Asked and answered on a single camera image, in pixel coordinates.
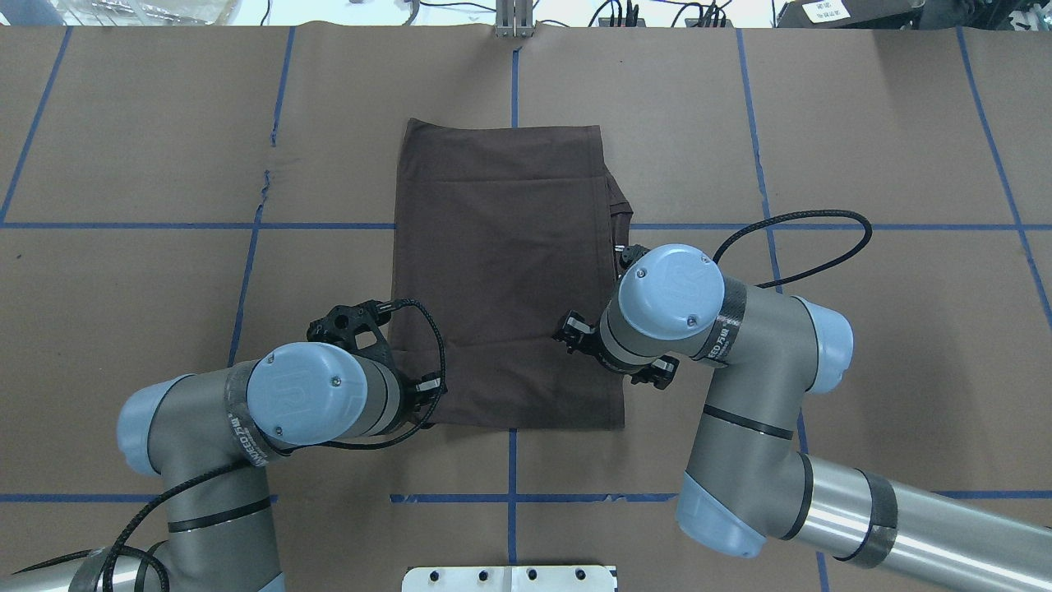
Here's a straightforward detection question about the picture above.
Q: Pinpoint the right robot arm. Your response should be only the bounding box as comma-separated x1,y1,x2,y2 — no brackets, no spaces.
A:
553,244,1051,591

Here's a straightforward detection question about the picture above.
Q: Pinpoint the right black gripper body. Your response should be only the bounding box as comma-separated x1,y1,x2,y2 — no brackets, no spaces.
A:
615,244,650,282

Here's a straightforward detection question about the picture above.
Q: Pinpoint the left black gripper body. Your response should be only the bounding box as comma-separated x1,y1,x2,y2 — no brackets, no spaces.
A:
306,300,397,367

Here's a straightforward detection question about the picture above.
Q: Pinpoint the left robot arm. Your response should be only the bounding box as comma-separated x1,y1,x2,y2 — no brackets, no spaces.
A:
2,298,447,591

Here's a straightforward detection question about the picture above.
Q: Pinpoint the black box with label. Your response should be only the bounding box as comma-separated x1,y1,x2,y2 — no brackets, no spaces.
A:
775,1,925,30

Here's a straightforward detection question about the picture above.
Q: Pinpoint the aluminium frame post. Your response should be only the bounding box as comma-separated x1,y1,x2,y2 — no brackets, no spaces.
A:
495,0,537,39

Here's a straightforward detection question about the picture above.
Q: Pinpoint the clear plastic bag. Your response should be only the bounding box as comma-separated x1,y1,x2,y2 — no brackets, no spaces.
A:
50,1,240,26

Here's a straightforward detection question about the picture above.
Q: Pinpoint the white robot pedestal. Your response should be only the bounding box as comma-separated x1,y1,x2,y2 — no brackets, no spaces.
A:
401,563,620,591

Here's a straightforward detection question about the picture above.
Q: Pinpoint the brown t-shirt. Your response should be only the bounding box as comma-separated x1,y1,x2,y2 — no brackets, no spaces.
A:
392,119,634,431

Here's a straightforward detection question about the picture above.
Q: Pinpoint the braided black cable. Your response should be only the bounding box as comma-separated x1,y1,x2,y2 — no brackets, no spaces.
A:
711,210,873,290

